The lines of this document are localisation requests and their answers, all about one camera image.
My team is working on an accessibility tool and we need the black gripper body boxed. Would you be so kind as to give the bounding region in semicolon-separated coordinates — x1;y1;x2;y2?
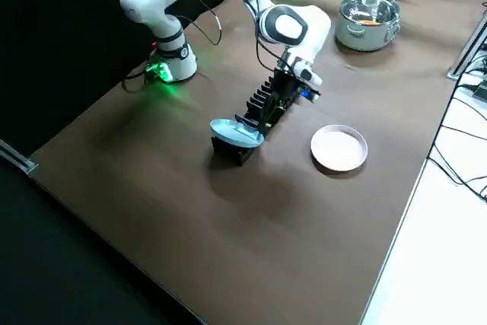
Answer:
270;68;305;107

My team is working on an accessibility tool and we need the light blue plate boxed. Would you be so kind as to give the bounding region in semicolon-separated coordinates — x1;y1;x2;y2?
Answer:
209;118;266;149

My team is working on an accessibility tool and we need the pale pink plate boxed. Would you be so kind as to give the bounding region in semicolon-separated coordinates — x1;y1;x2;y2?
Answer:
310;124;369;174

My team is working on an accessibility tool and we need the black plate drying rack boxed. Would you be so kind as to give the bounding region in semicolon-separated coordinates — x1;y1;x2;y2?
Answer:
211;67;301;167

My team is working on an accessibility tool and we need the grey-green cooking pot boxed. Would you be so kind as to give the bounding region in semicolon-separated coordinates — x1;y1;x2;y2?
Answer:
334;0;403;53

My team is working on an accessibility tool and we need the glass pot lid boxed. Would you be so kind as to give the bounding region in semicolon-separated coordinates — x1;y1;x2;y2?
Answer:
339;0;401;26

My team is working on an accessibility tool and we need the white desk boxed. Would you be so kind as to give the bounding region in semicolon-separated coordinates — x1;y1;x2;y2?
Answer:
359;73;487;325

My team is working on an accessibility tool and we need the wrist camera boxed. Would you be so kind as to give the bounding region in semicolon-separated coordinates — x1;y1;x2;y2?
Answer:
298;87;321;104

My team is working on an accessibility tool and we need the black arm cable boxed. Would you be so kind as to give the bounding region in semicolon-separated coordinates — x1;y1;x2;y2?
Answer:
167;0;224;46

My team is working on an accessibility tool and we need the black base cable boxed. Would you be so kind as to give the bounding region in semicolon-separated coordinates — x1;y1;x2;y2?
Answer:
120;68;151;94

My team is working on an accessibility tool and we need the aluminium frame post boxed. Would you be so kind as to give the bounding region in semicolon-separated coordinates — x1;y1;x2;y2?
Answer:
447;8;487;81

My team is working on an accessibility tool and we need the aluminium frame rail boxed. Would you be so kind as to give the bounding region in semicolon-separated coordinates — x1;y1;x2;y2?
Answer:
0;138;39;176

